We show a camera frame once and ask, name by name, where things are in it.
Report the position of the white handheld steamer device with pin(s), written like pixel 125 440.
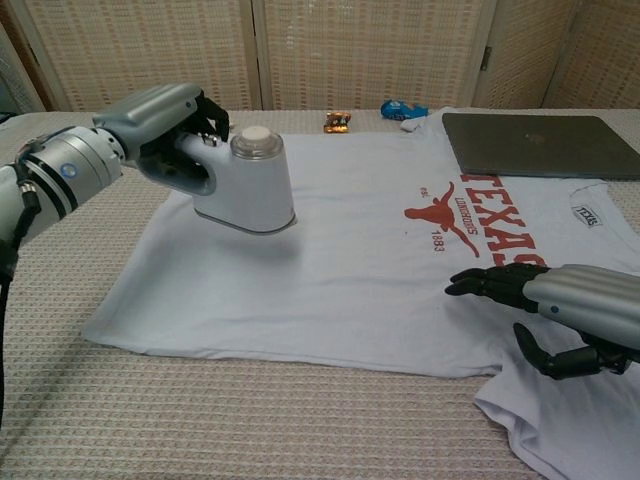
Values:
pixel 250 190

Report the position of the orange snack wrapper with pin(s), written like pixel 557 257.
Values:
pixel 337 123

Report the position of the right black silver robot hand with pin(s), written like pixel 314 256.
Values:
pixel 590 300

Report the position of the white Texas print T-shirt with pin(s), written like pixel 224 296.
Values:
pixel 350 280

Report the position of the beige woven tablecloth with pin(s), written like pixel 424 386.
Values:
pixel 150 410

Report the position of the blue snack packet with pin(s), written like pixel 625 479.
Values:
pixel 395 109

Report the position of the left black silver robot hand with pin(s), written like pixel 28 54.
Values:
pixel 150 115

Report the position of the bamboo folding screen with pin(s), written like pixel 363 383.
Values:
pixel 150 50

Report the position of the grey closed laptop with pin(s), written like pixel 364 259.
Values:
pixel 540 145

